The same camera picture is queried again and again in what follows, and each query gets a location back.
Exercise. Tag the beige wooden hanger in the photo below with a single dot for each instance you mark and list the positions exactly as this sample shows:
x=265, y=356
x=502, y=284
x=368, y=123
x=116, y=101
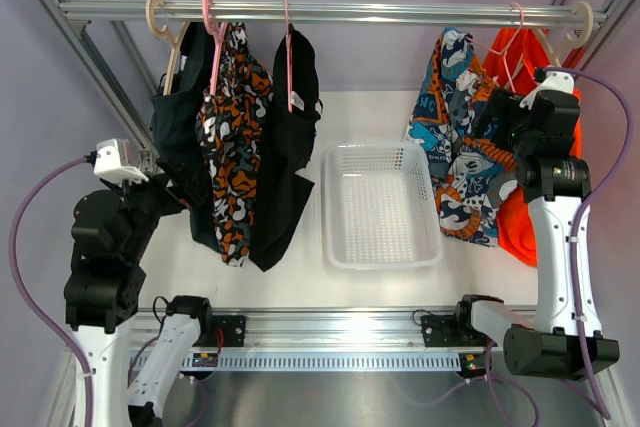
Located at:
x=164, y=33
x=570, y=41

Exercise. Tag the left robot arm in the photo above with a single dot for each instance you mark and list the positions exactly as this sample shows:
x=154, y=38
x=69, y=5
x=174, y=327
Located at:
x=111, y=231

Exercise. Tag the thick pink plastic hanger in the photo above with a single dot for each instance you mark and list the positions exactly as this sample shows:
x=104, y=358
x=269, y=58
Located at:
x=217, y=31

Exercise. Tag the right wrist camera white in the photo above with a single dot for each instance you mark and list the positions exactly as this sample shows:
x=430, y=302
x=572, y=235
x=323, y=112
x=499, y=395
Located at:
x=552, y=80

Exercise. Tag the thin pink wire hanger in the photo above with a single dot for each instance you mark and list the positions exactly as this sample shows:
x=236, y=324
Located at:
x=288, y=47

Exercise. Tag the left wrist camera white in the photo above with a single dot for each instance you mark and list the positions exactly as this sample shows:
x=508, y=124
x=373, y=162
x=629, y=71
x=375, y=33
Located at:
x=117, y=163

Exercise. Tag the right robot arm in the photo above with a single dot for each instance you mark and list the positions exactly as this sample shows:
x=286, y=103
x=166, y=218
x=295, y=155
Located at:
x=565, y=340

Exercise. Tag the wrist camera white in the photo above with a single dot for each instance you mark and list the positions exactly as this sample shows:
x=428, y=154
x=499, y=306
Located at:
x=117, y=163
x=552, y=80

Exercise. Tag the bright orange shorts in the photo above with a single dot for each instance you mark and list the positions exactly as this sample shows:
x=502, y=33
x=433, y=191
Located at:
x=515, y=229

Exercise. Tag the thin pink hanger right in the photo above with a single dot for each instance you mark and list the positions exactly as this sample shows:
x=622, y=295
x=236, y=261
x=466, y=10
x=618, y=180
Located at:
x=503, y=53

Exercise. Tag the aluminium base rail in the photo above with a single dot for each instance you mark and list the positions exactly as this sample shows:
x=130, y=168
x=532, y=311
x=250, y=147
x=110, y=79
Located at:
x=328, y=341

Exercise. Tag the aluminium hanging rail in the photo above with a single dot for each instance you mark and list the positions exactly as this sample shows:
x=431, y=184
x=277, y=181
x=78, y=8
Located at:
x=479, y=15

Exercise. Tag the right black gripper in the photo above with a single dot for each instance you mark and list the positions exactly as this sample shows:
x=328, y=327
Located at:
x=504, y=106

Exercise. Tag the white perforated plastic basket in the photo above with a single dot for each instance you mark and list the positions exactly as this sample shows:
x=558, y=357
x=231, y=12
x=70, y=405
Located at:
x=379, y=208

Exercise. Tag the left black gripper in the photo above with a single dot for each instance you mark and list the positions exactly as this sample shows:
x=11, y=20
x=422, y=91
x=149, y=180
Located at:
x=158, y=185

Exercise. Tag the orange black camouflage shorts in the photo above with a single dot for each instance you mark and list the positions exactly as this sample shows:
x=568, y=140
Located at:
x=229, y=129

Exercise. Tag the blue orange patterned shorts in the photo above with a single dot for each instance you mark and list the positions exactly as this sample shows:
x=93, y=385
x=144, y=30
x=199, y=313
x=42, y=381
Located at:
x=471, y=177

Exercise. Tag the left aluminium frame post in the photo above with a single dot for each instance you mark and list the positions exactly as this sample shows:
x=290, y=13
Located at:
x=100, y=74

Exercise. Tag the dark navy sport shorts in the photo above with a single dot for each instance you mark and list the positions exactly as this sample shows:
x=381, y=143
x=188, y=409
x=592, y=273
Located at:
x=173, y=126

